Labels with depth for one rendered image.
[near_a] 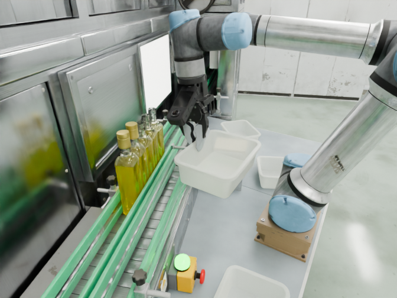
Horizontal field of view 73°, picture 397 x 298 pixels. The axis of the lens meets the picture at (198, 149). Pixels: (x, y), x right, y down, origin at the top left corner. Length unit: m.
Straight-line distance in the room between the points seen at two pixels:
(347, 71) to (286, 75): 0.88
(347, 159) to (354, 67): 4.22
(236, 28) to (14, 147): 0.54
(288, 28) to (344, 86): 4.18
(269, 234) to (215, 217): 0.22
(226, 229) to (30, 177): 0.64
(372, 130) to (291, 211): 0.26
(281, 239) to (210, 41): 0.64
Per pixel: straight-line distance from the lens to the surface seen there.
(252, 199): 1.16
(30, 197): 0.77
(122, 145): 0.77
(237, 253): 0.96
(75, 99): 0.79
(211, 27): 0.65
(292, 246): 0.96
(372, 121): 0.63
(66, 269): 0.72
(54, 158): 0.81
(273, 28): 0.74
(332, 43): 0.73
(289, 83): 4.71
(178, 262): 0.80
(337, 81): 4.84
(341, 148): 0.65
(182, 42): 0.68
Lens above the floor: 1.49
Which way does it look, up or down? 30 degrees down
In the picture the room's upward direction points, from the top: straight up
